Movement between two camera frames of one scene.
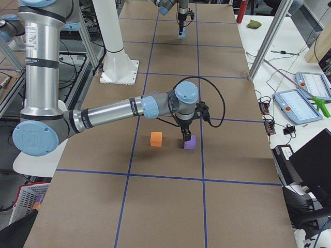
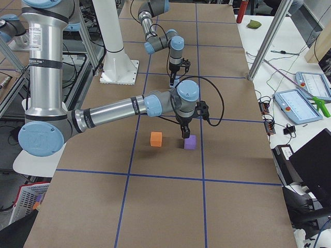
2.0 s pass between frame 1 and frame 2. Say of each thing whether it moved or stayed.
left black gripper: moved
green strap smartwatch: stayed
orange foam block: stayed
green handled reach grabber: stayed
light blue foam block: moved
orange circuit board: stayed
